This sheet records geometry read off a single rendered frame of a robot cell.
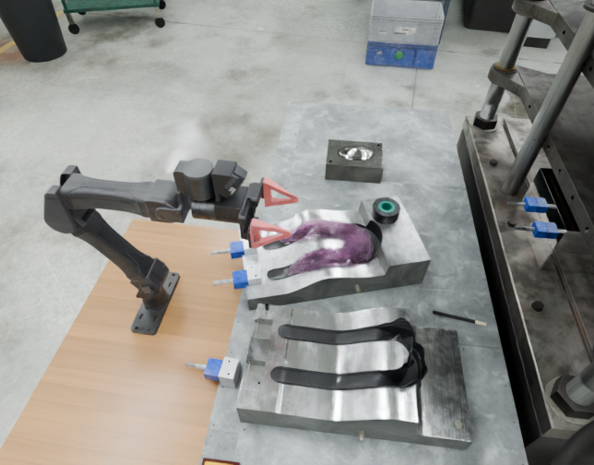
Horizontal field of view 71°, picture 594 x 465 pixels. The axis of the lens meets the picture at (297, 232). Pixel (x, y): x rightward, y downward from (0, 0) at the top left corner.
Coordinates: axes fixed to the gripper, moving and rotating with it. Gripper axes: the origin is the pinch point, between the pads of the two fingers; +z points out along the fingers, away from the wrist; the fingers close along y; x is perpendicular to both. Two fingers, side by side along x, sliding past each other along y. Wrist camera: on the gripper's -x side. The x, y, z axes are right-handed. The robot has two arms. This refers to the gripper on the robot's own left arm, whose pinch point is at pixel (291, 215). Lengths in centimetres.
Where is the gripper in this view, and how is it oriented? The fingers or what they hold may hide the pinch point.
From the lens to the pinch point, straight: 83.6
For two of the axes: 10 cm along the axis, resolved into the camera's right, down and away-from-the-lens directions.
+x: -0.1, 6.7, 7.4
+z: 9.9, 1.2, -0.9
